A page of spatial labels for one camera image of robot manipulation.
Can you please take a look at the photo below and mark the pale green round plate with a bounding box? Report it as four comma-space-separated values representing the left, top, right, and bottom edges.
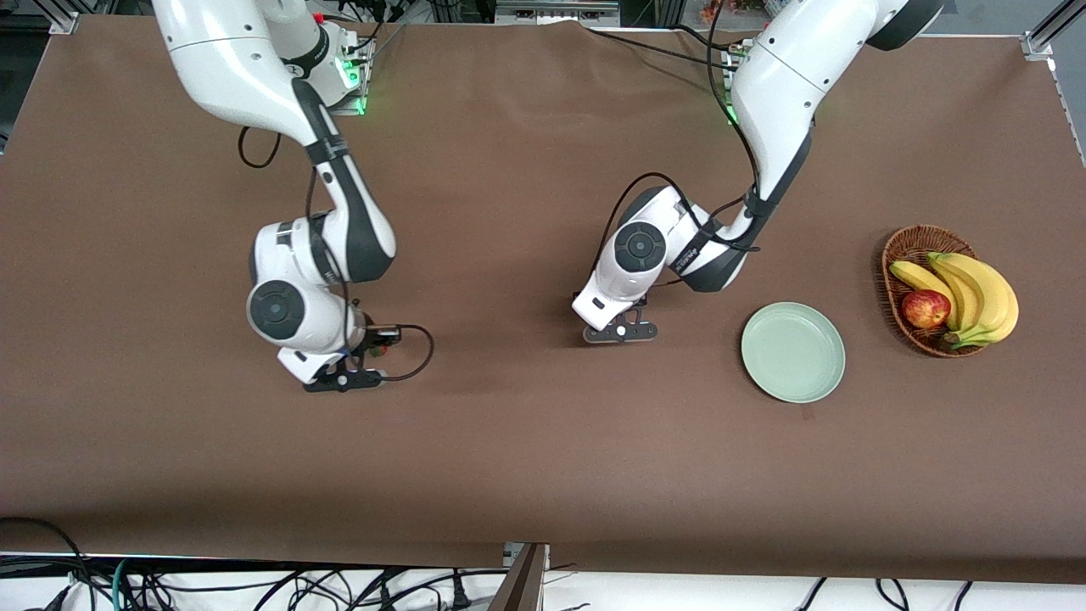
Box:
741, 302, 847, 404

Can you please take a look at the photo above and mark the brown table cover sheet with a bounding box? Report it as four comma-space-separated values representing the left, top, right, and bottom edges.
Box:
0, 13, 1086, 586

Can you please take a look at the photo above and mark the brown wicker basket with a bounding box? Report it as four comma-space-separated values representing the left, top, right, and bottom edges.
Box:
881, 224, 989, 359

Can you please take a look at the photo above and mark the red yellow apple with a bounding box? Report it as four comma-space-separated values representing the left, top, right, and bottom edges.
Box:
901, 289, 952, 330

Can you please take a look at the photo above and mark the yellow banana bunch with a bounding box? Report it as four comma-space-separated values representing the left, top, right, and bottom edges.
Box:
888, 251, 1020, 350

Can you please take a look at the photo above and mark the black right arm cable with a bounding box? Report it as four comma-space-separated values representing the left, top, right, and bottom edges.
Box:
238, 0, 435, 383

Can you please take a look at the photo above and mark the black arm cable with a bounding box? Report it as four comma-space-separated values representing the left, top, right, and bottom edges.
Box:
594, 0, 764, 281
238, 0, 435, 383

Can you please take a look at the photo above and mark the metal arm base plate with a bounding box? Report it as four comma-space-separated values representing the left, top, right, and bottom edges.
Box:
327, 51, 376, 117
721, 42, 747, 126

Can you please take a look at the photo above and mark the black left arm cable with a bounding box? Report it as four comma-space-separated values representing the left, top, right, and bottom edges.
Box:
594, 0, 764, 281

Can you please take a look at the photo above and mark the thick black floor cable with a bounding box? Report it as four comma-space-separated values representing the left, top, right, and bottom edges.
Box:
0, 516, 96, 611

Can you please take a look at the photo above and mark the grey metal rail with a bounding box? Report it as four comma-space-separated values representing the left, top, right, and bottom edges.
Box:
495, 0, 622, 26

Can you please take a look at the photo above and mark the black base power cable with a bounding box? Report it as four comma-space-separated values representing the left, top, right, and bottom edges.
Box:
672, 24, 746, 53
584, 28, 736, 70

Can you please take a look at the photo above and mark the aluminium frame profile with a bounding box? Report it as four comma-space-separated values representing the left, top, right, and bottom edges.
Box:
1022, 0, 1086, 60
34, 0, 81, 35

